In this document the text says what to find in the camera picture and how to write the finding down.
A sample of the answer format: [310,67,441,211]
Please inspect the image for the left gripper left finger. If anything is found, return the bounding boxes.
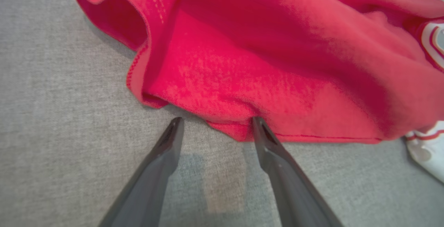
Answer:
[98,117,185,227]

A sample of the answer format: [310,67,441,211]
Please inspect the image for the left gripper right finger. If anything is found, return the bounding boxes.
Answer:
[251,117,344,227]

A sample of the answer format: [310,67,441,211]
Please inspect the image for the red jersey white striped cuffs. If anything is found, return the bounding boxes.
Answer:
[63,0,444,184]

